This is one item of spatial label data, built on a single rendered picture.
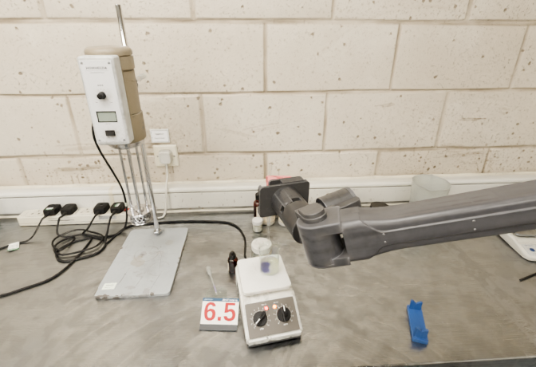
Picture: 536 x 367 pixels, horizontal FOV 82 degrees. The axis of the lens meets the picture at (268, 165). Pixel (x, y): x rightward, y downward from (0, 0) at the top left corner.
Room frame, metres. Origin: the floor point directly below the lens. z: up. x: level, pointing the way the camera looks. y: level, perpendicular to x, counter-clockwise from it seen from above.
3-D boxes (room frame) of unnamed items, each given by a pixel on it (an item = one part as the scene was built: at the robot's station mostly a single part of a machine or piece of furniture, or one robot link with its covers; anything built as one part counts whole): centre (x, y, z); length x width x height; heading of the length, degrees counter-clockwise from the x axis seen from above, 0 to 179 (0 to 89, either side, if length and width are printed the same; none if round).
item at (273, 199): (0.50, -0.04, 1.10); 0.10 x 0.07 x 0.07; 109
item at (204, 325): (0.54, 0.12, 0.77); 0.09 x 0.06 x 0.04; 88
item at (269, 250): (0.62, -0.01, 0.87); 0.06 x 0.05 x 0.08; 112
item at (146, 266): (0.76, 0.37, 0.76); 0.30 x 0.20 x 0.01; 4
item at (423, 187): (1.00, -0.60, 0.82); 0.18 x 0.13 x 0.15; 151
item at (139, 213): (0.77, 0.37, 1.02); 0.07 x 0.07 x 0.25
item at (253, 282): (0.61, 0.01, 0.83); 0.12 x 0.12 x 0.01; 12
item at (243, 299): (0.58, 0.01, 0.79); 0.22 x 0.13 x 0.08; 12
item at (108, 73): (0.75, 0.37, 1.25); 0.15 x 0.11 x 0.24; 4
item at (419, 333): (0.52, -0.36, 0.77); 0.10 x 0.03 x 0.04; 164
